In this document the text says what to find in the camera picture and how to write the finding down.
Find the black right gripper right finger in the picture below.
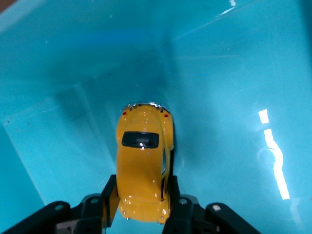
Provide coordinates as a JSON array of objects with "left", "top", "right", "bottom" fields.
[{"left": 162, "top": 175, "right": 263, "bottom": 234}]

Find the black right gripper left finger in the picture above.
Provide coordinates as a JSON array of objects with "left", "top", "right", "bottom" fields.
[{"left": 0, "top": 174, "right": 122, "bottom": 234}]

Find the yellow toy beetle car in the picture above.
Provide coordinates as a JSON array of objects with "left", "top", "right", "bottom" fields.
[{"left": 115, "top": 101, "right": 175, "bottom": 224}]

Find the teal plastic storage bin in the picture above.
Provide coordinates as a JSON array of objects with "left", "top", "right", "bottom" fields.
[{"left": 0, "top": 0, "right": 312, "bottom": 234}]

